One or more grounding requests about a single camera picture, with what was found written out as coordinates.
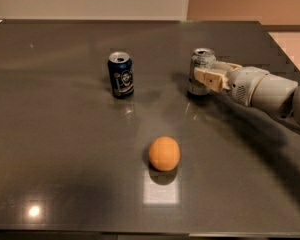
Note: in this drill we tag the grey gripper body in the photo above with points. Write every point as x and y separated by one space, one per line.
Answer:
244 83

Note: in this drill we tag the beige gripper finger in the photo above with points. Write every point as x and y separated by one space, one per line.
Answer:
225 66
215 81

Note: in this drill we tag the silver green 7up can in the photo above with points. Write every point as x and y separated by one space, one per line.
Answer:
202 60

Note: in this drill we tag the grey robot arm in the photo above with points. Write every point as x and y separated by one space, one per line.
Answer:
276 96

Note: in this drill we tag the blue pepsi can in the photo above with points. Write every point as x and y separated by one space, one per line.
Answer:
121 74

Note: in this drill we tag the orange fruit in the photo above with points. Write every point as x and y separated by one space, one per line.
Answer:
164 153

